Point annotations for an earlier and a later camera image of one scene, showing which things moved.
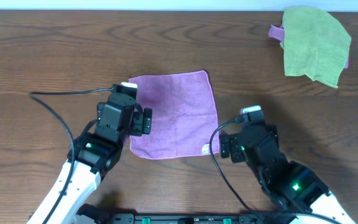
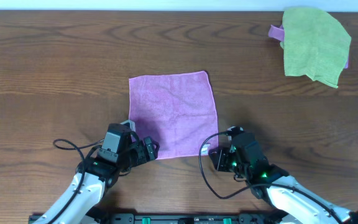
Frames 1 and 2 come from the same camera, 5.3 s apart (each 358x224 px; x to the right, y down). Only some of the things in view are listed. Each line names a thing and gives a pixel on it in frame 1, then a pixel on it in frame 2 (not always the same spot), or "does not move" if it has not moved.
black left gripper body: [134, 125] to [135, 155]
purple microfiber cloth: [183, 116] does not move
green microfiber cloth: [316, 43] does not move
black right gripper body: [234, 153] to [227, 162]
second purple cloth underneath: [278, 32] does not move
